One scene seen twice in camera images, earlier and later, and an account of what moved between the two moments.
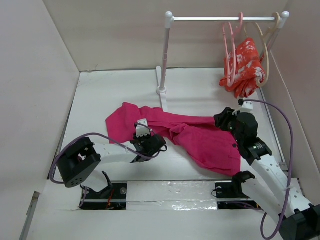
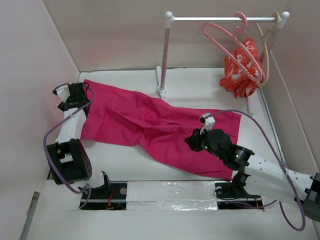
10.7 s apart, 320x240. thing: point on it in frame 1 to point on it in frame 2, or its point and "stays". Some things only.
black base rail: (112, 196) stays
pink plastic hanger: (229, 37) to (236, 36)
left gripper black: (135, 138) to (61, 105)
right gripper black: (221, 119) to (193, 140)
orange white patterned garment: (243, 69) stays
